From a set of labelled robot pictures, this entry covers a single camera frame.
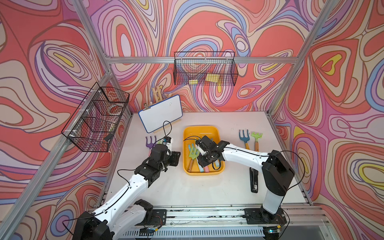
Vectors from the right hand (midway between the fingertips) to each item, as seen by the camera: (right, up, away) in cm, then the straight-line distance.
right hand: (203, 164), depth 87 cm
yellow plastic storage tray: (-7, +18, +18) cm, 26 cm away
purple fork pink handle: (+2, -3, 0) cm, 3 cm away
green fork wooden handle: (-6, +5, +9) cm, 11 cm away
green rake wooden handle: (+39, +16, +17) cm, 45 cm away
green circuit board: (-28, -27, -17) cm, 43 cm away
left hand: (-14, +8, -6) cm, 17 cm away
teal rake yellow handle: (+31, +13, +17) cm, 38 cm away
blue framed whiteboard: (-29, +29, +5) cm, 41 cm away
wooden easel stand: (-29, +43, +4) cm, 51 cm away
